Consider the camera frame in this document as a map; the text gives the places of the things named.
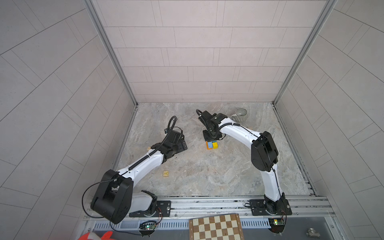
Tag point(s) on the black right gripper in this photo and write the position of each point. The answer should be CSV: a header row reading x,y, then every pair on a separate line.
x,y
207,139

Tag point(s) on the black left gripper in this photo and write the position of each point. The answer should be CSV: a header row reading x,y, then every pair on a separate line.
x,y
181,148

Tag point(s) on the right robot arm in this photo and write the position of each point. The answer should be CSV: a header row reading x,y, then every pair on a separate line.
x,y
264,157

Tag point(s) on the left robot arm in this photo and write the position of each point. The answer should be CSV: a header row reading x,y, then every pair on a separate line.
x,y
115,197

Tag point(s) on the striped ceramic mug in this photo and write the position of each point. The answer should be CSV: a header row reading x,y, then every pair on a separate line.
x,y
240,115

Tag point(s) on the left circuit board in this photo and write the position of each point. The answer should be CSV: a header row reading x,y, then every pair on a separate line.
x,y
148,226

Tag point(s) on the circuit board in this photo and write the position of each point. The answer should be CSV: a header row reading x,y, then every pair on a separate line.
x,y
148,226
277,225

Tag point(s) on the checkered chess board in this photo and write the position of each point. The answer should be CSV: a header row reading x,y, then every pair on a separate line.
x,y
222,227

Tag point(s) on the red white object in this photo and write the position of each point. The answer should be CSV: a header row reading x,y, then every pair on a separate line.
x,y
94,236

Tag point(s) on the right circuit board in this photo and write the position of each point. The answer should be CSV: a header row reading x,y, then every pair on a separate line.
x,y
277,225

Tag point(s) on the metal clamp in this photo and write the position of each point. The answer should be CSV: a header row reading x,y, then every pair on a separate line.
x,y
312,233

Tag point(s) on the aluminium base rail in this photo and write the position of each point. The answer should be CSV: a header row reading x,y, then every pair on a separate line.
x,y
307,212

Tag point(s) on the aluminium corner post left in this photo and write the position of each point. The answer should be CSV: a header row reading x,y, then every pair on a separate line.
x,y
90,7

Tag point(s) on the aluminium corner post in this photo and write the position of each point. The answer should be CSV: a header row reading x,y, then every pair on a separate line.
x,y
90,7
324,14

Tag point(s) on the aluminium corner post right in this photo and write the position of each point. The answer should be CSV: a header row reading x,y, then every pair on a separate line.
x,y
324,14

